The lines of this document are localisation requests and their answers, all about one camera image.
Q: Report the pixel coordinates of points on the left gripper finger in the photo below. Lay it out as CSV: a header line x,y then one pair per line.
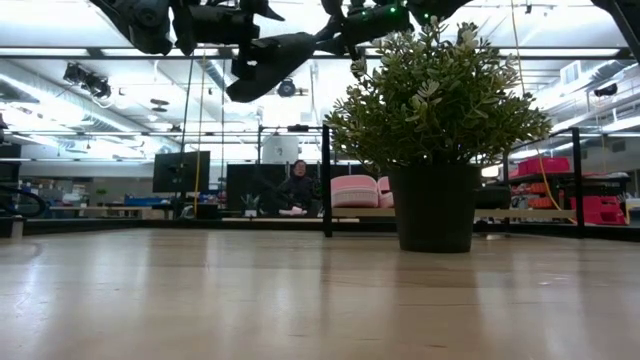
x,y
260,9
245,60

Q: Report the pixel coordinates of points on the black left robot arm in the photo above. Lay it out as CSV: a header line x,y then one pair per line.
x,y
150,22

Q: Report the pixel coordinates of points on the black metal shelf wooden board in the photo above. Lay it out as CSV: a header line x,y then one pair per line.
x,y
525,213

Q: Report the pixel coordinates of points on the green plant in black pot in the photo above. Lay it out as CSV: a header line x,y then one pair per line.
x,y
435,125

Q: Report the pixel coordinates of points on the black computer monitor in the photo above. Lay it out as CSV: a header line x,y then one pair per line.
x,y
180,172

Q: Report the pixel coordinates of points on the black ceiling fixture cluster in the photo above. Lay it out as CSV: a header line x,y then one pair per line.
x,y
87,80

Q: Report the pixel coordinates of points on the person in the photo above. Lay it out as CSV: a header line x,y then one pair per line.
x,y
299,192

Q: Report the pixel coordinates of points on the small potted plant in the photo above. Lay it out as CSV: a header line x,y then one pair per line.
x,y
250,204

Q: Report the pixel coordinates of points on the blue box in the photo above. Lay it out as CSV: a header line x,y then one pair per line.
x,y
147,201

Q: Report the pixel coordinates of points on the red plastic bin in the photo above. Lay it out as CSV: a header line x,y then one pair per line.
x,y
545,166

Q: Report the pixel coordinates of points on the small black ceiling fixture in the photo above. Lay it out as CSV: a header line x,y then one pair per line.
x,y
606,90

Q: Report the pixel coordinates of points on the black storage rack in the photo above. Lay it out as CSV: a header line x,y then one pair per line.
x,y
600,179

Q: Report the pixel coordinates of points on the red plastic crate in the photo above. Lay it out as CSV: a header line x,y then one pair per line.
x,y
602,210

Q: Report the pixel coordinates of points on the black ceiling dome camera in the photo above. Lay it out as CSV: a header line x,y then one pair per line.
x,y
286,88

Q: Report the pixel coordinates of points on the black aluminium table frame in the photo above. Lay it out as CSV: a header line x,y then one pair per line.
x,y
50,226

